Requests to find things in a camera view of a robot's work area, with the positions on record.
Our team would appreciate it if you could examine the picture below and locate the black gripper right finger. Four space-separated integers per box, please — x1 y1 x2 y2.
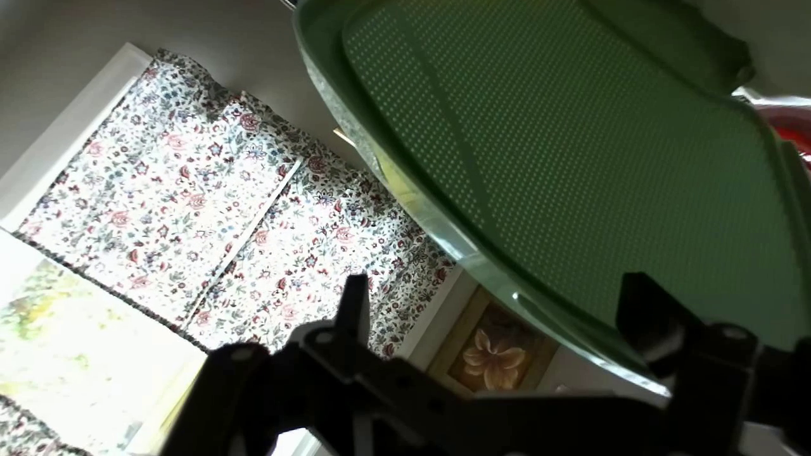
613 271 760 456

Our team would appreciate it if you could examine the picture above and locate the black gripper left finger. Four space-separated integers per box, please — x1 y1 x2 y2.
289 275 399 401

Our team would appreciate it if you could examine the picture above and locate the dark framed flower picture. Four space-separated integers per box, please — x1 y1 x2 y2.
426 286 559 401

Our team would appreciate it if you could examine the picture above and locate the floral cafe curtain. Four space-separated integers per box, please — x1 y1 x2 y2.
15 49 464 363

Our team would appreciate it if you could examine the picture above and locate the red bowl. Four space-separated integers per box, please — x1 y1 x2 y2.
762 113 811 168

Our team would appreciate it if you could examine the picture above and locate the white framed window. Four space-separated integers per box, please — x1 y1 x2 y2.
0 40 213 456

